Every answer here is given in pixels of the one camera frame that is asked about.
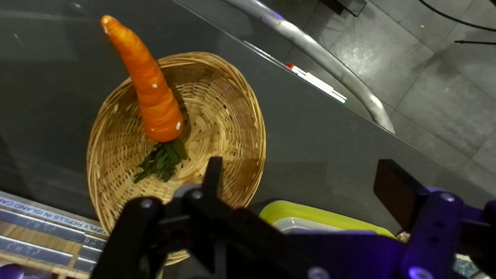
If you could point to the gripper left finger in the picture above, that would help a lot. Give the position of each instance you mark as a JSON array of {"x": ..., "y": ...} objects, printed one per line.
[{"x": 135, "y": 236}]

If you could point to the lunchbox with yellow-green lid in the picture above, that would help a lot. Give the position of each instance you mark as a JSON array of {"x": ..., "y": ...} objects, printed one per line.
[{"x": 298, "y": 212}]

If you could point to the white pen with red cap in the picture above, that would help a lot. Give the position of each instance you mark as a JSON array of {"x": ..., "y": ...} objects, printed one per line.
[{"x": 317, "y": 82}]

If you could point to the silver metal rail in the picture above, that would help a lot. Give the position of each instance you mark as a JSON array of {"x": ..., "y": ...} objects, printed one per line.
[{"x": 321, "y": 52}]

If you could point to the orange toy carrot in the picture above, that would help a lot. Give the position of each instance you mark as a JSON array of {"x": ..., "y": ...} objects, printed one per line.
[{"x": 153, "y": 93}]

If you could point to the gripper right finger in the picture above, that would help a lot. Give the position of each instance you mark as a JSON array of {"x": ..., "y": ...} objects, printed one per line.
[{"x": 438, "y": 221}]

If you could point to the wooden shelf with label strips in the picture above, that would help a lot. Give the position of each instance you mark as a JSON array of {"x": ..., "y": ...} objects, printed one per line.
[{"x": 42, "y": 240}]

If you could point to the round wicker basket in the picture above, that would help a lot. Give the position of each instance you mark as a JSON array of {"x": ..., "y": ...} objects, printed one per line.
[{"x": 228, "y": 128}]

